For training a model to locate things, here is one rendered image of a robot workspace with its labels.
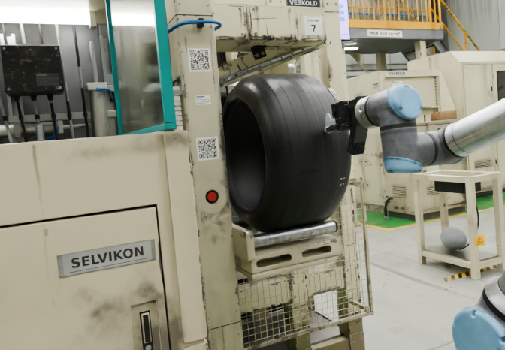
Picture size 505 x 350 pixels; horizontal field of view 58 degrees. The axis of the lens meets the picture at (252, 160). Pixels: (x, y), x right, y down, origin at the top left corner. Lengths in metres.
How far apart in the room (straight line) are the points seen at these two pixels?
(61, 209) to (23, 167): 0.08
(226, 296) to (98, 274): 0.88
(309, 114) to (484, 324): 0.79
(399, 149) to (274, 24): 0.98
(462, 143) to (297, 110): 0.51
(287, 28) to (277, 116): 0.64
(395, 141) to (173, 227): 0.62
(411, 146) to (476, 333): 0.44
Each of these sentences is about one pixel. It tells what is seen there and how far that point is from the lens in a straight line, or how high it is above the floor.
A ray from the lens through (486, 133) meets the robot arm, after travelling 1.17.
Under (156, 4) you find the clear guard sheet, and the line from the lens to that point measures 0.81.
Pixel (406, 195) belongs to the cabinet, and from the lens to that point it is 6.21.
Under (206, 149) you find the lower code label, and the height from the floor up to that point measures 1.22.
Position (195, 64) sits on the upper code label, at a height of 1.49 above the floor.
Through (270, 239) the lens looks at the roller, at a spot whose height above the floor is 0.90.
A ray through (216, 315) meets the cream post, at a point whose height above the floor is 0.66.
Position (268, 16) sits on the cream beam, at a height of 1.73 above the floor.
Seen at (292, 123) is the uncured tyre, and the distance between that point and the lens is 1.43.
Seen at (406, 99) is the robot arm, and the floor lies 1.30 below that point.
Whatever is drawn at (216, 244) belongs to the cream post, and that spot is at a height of 0.90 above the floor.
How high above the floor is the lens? 1.25
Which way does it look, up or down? 3 degrees down
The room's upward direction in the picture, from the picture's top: 5 degrees counter-clockwise
